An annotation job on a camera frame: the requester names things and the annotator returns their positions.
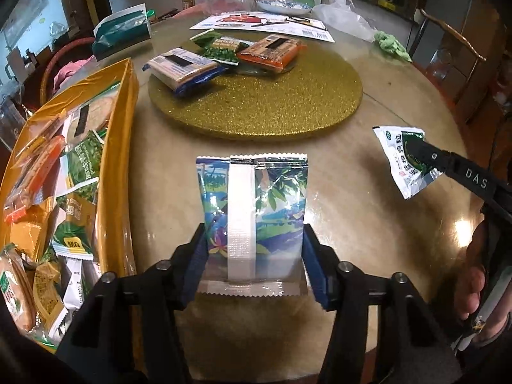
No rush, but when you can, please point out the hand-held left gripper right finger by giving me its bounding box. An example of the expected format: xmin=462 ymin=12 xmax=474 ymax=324
xmin=302 ymin=224 xmax=465 ymax=384

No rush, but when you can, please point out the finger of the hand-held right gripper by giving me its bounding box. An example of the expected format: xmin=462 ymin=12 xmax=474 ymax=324
xmin=405 ymin=136 xmax=512 ymax=209

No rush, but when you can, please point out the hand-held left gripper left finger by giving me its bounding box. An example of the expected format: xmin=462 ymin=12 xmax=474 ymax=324
xmin=56 ymin=222 xmax=206 ymax=384

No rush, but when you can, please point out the white and green snack packet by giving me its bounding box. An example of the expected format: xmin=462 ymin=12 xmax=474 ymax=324
xmin=372 ymin=126 xmax=441 ymax=201

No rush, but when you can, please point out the blue leaf print snack packet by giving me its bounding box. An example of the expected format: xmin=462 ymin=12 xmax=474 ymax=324
xmin=195 ymin=153 xmax=310 ymax=297

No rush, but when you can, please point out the pile of assorted snack packets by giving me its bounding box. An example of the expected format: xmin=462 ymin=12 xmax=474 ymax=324
xmin=0 ymin=84 xmax=121 ymax=342

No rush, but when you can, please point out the yellow tray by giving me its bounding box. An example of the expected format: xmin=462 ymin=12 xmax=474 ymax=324
xmin=0 ymin=58 xmax=140 ymax=355

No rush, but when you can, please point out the person's right hand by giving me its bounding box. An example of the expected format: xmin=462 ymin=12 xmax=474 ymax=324
xmin=454 ymin=220 xmax=512 ymax=347

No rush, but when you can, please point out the wooden chair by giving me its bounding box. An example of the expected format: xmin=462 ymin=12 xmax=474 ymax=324
xmin=414 ymin=8 xmax=512 ymax=124

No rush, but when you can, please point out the green cloth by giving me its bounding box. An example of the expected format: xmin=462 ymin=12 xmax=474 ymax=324
xmin=374 ymin=31 xmax=412 ymax=63

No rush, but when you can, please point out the gold glitter round board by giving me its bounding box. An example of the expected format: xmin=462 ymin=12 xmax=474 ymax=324
xmin=148 ymin=40 xmax=364 ymax=140

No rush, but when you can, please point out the blue and white cracker packet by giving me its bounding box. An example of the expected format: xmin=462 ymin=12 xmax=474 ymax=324
xmin=143 ymin=47 xmax=229 ymax=97

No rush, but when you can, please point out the white plastic bag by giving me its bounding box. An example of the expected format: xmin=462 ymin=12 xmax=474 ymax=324
xmin=312 ymin=0 xmax=379 ymax=43

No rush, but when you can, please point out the green vegetable print snack packet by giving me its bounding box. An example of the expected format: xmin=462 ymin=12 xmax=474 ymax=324
xmin=190 ymin=30 xmax=251 ymax=67

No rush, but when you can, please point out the orange cracker packet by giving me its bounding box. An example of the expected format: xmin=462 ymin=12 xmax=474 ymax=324
xmin=236 ymin=35 xmax=307 ymax=74

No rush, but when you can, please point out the pink cloth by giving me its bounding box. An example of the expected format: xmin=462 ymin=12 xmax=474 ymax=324
xmin=53 ymin=59 xmax=97 ymax=89

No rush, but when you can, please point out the teal tissue box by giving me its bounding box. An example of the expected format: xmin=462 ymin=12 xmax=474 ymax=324
xmin=92 ymin=3 xmax=153 ymax=61

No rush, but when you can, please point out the printed paper sheet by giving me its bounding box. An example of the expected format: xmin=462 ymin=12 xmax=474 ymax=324
xmin=189 ymin=13 xmax=336 ymax=44

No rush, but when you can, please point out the blue rimmed plate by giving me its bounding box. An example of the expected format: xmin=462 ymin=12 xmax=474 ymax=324
xmin=255 ymin=0 xmax=313 ymax=14

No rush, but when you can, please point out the glass door cabinet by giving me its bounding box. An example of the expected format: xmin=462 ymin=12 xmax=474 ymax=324
xmin=0 ymin=0 xmax=69 ymax=84

